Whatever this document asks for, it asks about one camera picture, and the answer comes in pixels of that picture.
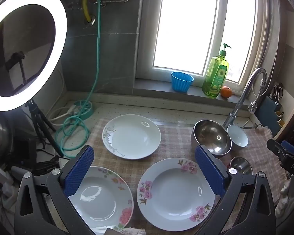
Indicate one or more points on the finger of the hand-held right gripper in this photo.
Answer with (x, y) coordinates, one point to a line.
(290, 147)

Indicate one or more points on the green dish soap bottle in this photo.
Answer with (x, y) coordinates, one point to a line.
(214, 78)

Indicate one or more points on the black scissors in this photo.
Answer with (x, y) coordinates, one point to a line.
(277, 91)

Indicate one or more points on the white window frame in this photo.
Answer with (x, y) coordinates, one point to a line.
(147, 41)

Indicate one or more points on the checkered beige cloth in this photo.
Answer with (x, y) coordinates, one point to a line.
(176, 139)

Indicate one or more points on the blue utensil holder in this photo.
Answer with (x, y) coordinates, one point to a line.
(267, 112)

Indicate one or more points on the blue ribbed cup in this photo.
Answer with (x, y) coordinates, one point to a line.
(182, 82)

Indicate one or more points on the orange fruit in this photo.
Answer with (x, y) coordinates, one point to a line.
(226, 92)

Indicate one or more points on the large stainless steel bowl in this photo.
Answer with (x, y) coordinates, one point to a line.
(210, 137)

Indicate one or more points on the white plate pink orange flowers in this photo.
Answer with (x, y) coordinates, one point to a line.
(100, 200)

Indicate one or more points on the white plate green leaf print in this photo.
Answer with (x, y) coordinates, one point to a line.
(132, 137)

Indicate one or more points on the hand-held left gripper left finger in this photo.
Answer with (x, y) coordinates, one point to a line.
(79, 171)

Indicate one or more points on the white ceramic bowl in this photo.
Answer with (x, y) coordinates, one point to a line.
(239, 138)

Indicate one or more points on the person's right hand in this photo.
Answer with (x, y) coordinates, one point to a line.
(283, 200)

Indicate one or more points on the small stainless steel bowl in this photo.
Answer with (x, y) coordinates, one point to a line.
(241, 165)

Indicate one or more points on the white plate pink flower sprays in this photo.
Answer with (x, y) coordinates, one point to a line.
(176, 195)

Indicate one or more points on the chrome faucet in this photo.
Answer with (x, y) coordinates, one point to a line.
(245, 89)

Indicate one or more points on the black tripod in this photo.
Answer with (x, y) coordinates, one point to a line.
(39, 120)

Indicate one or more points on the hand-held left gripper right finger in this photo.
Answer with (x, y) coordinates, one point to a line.
(210, 173)

